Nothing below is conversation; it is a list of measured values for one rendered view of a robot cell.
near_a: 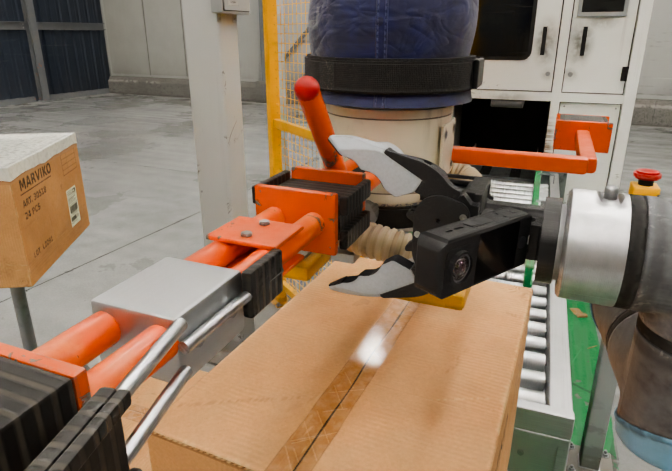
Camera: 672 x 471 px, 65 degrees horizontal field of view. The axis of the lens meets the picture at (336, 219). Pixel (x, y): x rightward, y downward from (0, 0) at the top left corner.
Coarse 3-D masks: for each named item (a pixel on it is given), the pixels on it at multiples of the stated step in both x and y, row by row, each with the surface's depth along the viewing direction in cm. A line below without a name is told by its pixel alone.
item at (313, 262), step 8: (304, 256) 67; (312, 256) 68; (320, 256) 68; (328, 256) 70; (304, 264) 65; (312, 264) 66; (320, 264) 68; (288, 272) 66; (296, 272) 65; (304, 272) 65; (312, 272) 66; (304, 280) 65
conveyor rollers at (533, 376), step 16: (496, 192) 298; (512, 192) 302; (528, 192) 300; (544, 192) 298; (512, 272) 198; (544, 288) 186; (544, 304) 177; (544, 320) 170; (528, 336) 157; (544, 336) 162; (528, 352) 149; (544, 352) 154; (528, 368) 148; (528, 384) 139; (544, 384) 138; (528, 400) 131; (544, 400) 130
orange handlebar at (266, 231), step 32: (352, 160) 66; (480, 160) 72; (512, 160) 71; (544, 160) 69; (576, 160) 68; (256, 224) 43; (288, 224) 43; (320, 224) 46; (192, 256) 38; (224, 256) 40; (256, 256) 38; (288, 256) 41; (96, 320) 30; (64, 352) 27; (96, 352) 29; (128, 352) 27; (96, 384) 24
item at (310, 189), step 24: (312, 168) 55; (264, 192) 49; (288, 192) 48; (312, 192) 47; (336, 192) 51; (360, 192) 50; (288, 216) 48; (336, 216) 47; (360, 216) 52; (336, 240) 48
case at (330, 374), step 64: (320, 320) 89; (384, 320) 89; (448, 320) 89; (512, 320) 89; (256, 384) 73; (320, 384) 73; (384, 384) 73; (448, 384) 73; (512, 384) 77; (192, 448) 62; (256, 448) 62; (320, 448) 62; (384, 448) 62; (448, 448) 62
